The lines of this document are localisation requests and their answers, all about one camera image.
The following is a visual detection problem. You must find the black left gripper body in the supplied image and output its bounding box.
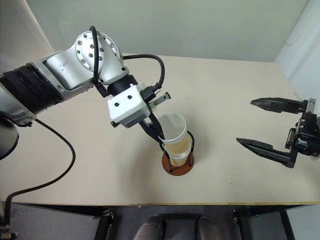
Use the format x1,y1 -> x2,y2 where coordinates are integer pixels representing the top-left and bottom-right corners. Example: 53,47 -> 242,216
139,84 -> 173,126

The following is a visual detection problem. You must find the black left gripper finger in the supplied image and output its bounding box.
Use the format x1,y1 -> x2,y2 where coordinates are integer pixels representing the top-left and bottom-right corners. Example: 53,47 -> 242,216
148,113 -> 167,140
139,120 -> 164,146

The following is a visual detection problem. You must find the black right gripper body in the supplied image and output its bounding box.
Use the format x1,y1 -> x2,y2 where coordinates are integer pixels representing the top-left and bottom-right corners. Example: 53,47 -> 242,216
284,97 -> 320,160

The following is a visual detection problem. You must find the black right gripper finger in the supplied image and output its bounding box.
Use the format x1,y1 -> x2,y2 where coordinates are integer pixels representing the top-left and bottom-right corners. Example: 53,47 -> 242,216
235,136 -> 299,169
250,96 -> 309,115

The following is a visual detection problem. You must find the ribbed tan paper cup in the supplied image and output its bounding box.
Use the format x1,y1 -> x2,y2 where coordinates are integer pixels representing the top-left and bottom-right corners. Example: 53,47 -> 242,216
156,113 -> 192,158
167,152 -> 191,168

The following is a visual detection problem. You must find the black rounded robot body part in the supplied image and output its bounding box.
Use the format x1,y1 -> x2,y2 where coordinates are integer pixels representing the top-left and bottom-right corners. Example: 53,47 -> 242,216
0,116 -> 20,161

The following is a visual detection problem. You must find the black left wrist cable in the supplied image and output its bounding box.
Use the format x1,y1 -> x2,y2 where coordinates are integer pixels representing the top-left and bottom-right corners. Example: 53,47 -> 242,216
122,53 -> 166,101

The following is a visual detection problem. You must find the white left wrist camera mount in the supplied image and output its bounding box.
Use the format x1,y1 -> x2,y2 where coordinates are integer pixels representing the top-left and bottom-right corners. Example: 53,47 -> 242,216
107,83 -> 154,129

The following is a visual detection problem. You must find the wire cup holder brown base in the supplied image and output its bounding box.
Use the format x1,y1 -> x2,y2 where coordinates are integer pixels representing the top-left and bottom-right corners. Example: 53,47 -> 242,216
158,130 -> 196,177

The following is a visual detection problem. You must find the long black cable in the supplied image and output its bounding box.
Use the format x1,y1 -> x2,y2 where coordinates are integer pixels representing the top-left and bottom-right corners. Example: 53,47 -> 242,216
0,118 -> 77,240

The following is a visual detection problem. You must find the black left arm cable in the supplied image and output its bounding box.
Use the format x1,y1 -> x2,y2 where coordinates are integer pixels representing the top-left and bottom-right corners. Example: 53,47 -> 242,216
88,24 -> 111,99

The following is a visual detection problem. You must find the black metal table frame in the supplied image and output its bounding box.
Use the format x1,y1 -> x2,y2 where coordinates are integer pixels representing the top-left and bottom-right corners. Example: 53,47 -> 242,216
14,202 -> 309,240

